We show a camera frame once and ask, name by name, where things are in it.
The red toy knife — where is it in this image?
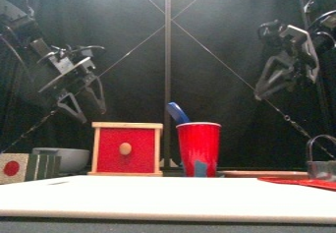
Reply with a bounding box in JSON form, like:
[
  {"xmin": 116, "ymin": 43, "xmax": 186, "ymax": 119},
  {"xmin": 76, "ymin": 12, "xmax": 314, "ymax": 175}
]
[{"xmin": 258, "ymin": 176, "xmax": 336, "ymax": 193}]

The white cutting board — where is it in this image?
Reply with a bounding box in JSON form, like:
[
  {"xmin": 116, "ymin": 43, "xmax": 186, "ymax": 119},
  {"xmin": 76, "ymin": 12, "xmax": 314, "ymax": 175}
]
[{"xmin": 0, "ymin": 174, "xmax": 336, "ymax": 226}]

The red plastic cup blue tape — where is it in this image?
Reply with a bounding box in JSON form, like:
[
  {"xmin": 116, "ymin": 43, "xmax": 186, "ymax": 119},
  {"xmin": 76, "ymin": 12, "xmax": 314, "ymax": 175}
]
[{"xmin": 175, "ymin": 121, "xmax": 223, "ymax": 178}]

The red drawer with wooden knob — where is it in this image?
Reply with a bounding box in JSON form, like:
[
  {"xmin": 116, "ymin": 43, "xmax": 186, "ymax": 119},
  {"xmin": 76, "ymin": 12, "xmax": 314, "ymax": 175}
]
[{"xmin": 96, "ymin": 127, "xmax": 158, "ymax": 174}]

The wooden drawer box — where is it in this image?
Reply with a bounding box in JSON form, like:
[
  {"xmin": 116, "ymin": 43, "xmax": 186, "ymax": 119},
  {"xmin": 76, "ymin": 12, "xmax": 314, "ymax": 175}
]
[{"xmin": 88, "ymin": 121, "xmax": 164, "ymax": 177}]

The blue utensil handle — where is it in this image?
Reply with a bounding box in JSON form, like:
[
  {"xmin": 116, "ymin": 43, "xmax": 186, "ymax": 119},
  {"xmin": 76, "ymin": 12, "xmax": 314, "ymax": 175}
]
[{"xmin": 167, "ymin": 101, "xmax": 192, "ymax": 125}]

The green striped block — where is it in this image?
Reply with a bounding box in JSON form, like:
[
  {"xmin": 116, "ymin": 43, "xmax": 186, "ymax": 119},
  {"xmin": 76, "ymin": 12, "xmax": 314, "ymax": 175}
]
[{"xmin": 24, "ymin": 153, "xmax": 62, "ymax": 182}]

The vertical metal frame pole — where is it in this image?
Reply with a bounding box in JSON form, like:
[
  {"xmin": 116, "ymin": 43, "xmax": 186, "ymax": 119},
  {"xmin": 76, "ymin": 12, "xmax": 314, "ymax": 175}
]
[{"xmin": 163, "ymin": 0, "xmax": 174, "ymax": 170}]

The small metal cup with handle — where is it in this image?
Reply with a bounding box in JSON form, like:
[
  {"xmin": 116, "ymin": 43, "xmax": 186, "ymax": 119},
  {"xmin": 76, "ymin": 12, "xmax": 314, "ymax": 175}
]
[{"xmin": 304, "ymin": 134, "xmax": 336, "ymax": 183}]

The white block with red dot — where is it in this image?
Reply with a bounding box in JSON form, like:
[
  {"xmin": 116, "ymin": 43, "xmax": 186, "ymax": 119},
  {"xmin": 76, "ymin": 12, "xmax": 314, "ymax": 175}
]
[{"xmin": 0, "ymin": 152, "xmax": 31, "ymax": 185}]

